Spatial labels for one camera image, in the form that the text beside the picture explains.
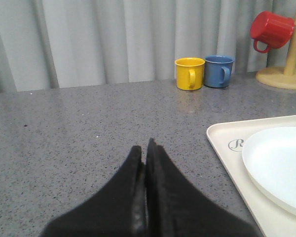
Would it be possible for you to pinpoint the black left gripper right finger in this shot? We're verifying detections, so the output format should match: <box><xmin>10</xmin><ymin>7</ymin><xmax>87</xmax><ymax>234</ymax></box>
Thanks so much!
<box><xmin>146</xmin><ymin>139</ymin><xmax>261</xmax><ymax>237</ymax></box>

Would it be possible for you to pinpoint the white round plate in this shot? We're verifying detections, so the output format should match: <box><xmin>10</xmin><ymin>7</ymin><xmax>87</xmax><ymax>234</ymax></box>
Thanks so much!
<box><xmin>242</xmin><ymin>126</ymin><xmax>296</xmax><ymax>216</ymax></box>

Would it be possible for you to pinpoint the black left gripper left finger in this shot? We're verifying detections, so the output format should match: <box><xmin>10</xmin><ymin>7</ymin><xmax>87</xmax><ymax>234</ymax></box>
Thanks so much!
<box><xmin>40</xmin><ymin>146</ymin><xmax>146</xmax><ymax>237</ymax></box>

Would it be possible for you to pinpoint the wooden mug tree stand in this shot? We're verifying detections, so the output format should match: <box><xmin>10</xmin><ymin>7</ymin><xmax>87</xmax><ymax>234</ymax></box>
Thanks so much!
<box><xmin>256</xmin><ymin>14</ymin><xmax>296</xmax><ymax>90</ymax></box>

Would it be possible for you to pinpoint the yellow enamel mug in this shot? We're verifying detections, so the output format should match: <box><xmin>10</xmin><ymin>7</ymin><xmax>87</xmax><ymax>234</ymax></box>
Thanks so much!
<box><xmin>175</xmin><ymin>57</ymin><xmax>205</xmax><ymax>91</ymax></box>

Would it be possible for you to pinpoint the blue enamel mug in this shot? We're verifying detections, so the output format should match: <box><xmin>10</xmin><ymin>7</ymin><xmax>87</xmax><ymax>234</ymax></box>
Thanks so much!
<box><xmin>204</xmin><ymin>55</ymin><xmax>234</xmax><ymax>88</ymax></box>

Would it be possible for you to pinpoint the grey pleated curtain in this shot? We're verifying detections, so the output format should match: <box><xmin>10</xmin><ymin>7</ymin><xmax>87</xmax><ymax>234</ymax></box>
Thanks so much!
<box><xmin>0</xmin><ymin>0</ymin><xmax>296</xmax><ymax>93</ymax></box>

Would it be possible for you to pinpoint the red enamel mug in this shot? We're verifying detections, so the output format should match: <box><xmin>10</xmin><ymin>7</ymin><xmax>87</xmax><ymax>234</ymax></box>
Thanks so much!
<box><xmin>250</xmin><ymin>11</ymin><xmax>295</xmax><ymax>53</ymax></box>

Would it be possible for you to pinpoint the cream rabbit serving tray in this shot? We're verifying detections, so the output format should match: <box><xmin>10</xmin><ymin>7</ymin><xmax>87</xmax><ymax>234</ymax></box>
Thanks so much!
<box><xmin>207</xmin><ymin>115</ymin><xmax>296</xmax><ymax>237</ymax></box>

